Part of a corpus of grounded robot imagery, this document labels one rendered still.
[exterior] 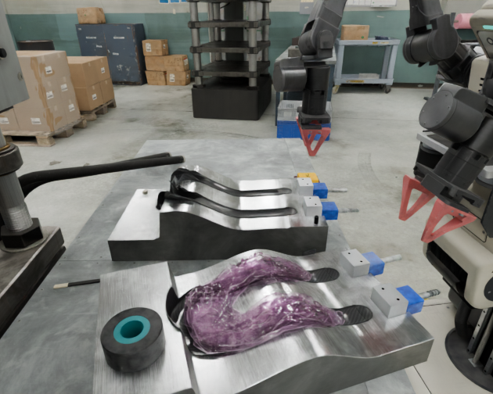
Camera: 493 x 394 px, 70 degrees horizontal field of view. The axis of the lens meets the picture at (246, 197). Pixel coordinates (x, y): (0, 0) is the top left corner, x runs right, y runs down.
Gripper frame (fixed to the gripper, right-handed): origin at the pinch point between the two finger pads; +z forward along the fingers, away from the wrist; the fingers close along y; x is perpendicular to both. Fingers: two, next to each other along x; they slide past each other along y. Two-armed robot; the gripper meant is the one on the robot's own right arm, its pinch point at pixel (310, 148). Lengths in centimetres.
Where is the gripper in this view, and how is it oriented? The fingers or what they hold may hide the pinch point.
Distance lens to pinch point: 91.5
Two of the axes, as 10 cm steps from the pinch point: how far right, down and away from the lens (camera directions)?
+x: 10.0, 0.0, 0.1
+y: 0.1, 4.7, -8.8
